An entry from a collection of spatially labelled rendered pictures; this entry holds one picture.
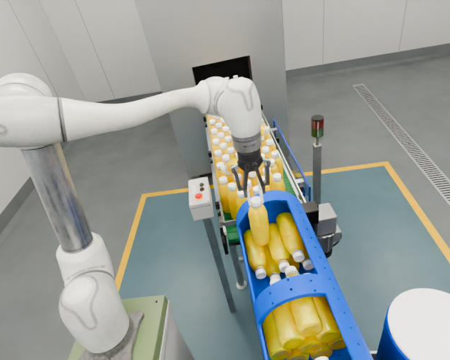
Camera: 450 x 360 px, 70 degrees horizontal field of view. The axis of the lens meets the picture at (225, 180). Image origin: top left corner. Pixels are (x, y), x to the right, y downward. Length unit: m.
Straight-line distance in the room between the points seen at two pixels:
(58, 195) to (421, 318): 1.15
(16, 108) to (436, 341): 1.23
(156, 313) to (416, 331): 0.84
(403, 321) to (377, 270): 1.41
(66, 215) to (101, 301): 0.28
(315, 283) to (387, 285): 1.56
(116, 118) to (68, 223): 0.42
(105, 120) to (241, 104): 0.35
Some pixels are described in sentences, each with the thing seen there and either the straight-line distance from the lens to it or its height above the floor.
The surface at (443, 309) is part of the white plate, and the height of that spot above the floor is 1.04.
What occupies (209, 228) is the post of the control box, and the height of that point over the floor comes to 0.85.
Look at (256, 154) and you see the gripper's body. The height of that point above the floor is 1.51.
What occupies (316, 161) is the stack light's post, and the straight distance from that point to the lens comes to 1.80.
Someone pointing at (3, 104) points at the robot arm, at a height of 1.86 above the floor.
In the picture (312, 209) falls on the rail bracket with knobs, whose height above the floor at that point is 1.00.
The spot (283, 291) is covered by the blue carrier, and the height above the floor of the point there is 1.23.
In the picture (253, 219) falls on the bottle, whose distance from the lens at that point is 1.17.
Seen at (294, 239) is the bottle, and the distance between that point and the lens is 1.21.
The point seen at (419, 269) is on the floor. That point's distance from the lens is 2.68.
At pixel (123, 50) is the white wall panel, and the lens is 5.52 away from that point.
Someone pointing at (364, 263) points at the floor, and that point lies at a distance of 2.61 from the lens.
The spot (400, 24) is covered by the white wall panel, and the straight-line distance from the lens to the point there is 5.82.
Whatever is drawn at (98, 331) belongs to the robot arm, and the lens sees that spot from 1.10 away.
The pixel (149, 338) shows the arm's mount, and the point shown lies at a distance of 1.21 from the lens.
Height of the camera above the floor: 2.06
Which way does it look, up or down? 37 degrees down
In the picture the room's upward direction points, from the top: 12 degrees counter-clockwise
